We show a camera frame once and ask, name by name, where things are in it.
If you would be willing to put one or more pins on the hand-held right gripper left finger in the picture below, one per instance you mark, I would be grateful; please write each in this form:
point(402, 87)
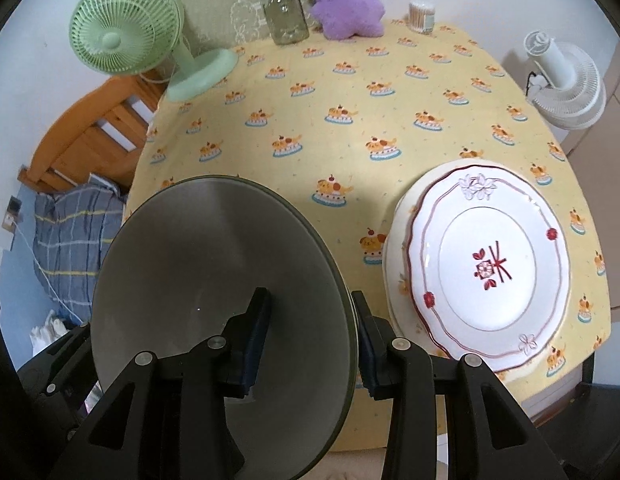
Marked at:
point(255, 345)

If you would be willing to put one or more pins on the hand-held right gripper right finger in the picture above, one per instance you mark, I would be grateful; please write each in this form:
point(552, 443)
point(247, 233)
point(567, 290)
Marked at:
point(370, 350)

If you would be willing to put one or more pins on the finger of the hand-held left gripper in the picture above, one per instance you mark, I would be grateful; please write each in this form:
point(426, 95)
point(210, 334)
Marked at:
point(59, 365)

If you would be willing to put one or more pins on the scalloped yellow floral plate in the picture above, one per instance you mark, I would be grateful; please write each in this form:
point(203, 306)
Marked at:
point(387, 270)

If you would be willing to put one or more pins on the cream floral bowl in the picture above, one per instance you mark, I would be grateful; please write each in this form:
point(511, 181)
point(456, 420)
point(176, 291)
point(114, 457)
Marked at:
point(204, 260)

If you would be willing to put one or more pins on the white plate with red pattern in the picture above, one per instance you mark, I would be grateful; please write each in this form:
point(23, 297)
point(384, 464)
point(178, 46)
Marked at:
point(470, 230)

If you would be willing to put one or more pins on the white crumpled cloth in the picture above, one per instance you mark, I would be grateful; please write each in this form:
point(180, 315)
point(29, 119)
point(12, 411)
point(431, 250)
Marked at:
point(44, 335)

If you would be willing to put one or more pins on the blue plaid blanket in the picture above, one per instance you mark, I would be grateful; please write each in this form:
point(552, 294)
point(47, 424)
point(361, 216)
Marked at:
point(69, 240)

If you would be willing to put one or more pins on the wooden chair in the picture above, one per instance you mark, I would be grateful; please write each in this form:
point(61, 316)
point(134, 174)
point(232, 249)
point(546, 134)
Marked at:
point(79, 145)

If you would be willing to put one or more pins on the black furniture piece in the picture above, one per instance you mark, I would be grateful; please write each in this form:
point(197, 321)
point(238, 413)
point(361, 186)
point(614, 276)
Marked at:
point(590, 425)

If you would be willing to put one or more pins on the yellow printed tablecloth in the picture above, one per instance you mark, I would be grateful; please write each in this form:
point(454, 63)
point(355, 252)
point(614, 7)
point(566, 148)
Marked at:
point(340, 85)

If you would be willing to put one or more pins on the white standing fan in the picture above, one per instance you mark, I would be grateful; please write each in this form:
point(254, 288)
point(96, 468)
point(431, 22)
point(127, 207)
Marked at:
point(575, 90)

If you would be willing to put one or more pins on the glass jar with dark lid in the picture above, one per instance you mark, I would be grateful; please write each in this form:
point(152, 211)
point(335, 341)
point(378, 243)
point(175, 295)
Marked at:
point(285, 15)

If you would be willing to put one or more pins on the cotton swab container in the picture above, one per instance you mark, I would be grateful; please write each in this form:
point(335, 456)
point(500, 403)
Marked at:
point(421, 17)

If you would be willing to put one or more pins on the green desk fan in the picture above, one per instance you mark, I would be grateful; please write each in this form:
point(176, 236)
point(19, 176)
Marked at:
point(119, 30)

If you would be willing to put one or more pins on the wall socket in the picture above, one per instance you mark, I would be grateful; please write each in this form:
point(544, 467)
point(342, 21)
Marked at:
point(12, 210)

